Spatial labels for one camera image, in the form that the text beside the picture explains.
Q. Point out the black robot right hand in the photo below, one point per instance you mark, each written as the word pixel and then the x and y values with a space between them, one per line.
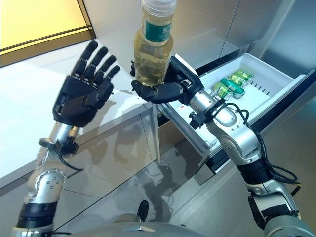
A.
pixel 185 81

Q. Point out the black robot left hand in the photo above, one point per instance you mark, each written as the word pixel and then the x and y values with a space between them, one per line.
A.
pixel 81 98

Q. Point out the yellow tea drink bottle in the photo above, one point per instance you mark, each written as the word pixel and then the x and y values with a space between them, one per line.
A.
pixel 153 61

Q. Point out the stainless steel fridge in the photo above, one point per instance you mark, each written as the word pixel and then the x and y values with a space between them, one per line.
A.
pixel 202 29

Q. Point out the fridge drawer with white bin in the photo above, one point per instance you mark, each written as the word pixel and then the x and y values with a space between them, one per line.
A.
pixel 259 69

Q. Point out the green drink can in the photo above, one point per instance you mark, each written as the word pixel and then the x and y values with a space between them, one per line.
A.
pixel 221 90
pixel 233 87
pixel 242 77

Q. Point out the white counter cabinet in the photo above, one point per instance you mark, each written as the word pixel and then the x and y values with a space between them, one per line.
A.
pixel 111 153

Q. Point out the yellow lit black-framed window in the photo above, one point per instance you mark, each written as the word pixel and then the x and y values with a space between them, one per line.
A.
pixel 37 22

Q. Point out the black robot left foot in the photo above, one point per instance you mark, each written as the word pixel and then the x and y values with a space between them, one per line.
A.
pixel 143 209

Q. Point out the grey robot torso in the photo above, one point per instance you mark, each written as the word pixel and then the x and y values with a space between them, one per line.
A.
pixel 123 233

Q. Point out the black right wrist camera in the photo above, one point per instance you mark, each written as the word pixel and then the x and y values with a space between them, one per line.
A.
pixel 197 119

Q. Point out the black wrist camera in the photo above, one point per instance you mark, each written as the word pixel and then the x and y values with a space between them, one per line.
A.
pixel 66 146
pixel 197 119

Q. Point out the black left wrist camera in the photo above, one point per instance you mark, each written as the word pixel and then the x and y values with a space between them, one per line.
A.
pixel 66 146

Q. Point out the white fridge enclosure panel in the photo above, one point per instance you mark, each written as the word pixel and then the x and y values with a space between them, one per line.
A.
pixel 111 24

